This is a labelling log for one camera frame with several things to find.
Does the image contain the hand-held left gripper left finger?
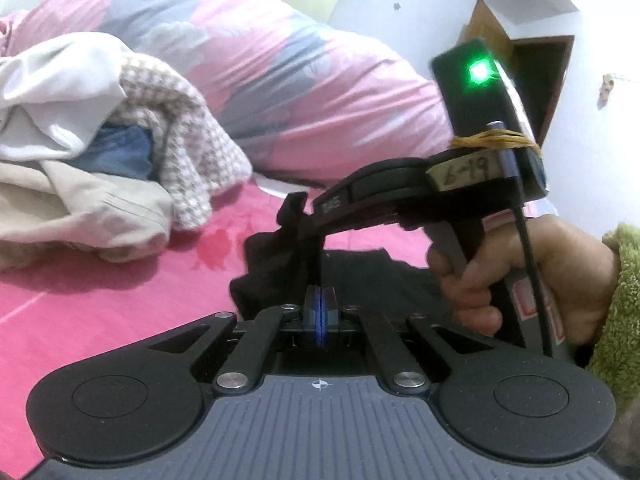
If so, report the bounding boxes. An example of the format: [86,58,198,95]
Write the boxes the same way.
[150,285,322,394]

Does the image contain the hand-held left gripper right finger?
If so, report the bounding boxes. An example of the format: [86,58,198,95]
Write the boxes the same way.
[322,285,494,394]

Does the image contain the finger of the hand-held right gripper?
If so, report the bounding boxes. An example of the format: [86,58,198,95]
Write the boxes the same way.
[277,191,325,242]

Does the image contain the black t-shirt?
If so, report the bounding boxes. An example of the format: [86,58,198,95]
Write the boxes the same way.
[229,230,453,323]

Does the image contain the person's right hand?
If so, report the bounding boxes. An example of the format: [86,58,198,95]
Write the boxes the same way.
[428,216,618,346]

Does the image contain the beige white houndstooth garment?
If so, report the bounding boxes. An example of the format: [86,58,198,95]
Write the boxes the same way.
[105,55,252,232]

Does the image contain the pink grey duvet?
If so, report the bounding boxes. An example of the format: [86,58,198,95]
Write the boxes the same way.
[0,0,457,192]

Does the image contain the wooden door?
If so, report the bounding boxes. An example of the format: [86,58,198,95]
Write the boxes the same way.
[462,0,516,77]

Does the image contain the pink floral bed blanket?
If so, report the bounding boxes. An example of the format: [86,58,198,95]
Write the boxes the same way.
[0,175,441,480]

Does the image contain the blue jeans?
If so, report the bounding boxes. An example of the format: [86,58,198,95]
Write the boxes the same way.
[75,125,156,181]

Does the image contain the black cable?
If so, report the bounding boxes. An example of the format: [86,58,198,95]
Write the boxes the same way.
[487,120,554,358]

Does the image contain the brown door frame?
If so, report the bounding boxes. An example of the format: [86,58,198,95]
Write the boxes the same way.
[509,35,576,152]

